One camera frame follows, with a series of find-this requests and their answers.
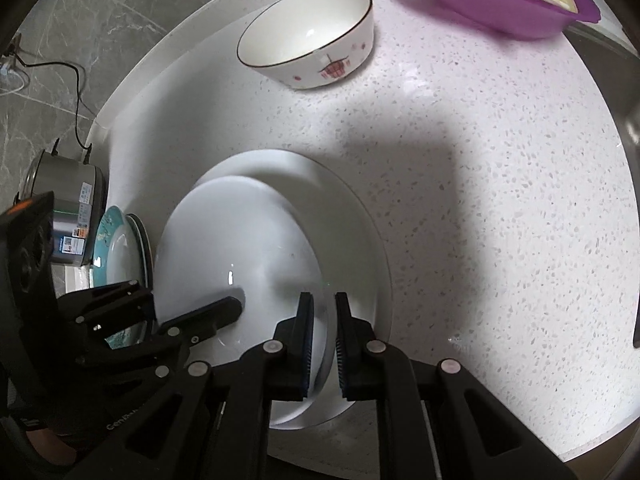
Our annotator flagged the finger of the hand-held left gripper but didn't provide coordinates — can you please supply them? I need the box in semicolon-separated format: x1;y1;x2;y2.
77;296;246;373
56;280;157;347

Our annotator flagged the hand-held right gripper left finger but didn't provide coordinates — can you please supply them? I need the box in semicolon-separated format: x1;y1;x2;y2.
65;291;318;480

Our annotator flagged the person's left forearm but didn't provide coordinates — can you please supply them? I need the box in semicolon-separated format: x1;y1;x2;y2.
20;425;82;468

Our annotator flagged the black power cable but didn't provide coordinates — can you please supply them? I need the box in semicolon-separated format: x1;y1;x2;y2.
19;60;97;162

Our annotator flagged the teal floral deep plate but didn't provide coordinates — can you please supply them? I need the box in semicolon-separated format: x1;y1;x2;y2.
89;204;151;287

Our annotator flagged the stainless steel sink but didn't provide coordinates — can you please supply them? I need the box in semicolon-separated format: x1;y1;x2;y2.
564;24;640;162

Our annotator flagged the large white bowl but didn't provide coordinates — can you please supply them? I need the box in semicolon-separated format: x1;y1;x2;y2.
192;149;387;429

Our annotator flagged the wall socket panel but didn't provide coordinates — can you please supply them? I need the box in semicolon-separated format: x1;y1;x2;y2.
0;32;26;79

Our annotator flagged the stainless steel rice cooker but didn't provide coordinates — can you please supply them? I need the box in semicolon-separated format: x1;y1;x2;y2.
17;150;107;267

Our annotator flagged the grey rimmed white plate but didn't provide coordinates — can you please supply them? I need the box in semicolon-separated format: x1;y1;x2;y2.
125;213;154;287

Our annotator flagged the floral white bowl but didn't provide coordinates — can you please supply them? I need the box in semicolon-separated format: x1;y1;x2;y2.
236;0;375;90

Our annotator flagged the purple plastic basin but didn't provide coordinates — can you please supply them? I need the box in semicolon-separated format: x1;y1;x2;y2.
395;0;601;40

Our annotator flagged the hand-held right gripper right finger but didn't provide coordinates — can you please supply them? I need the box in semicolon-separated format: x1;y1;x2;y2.
334;291;581;480

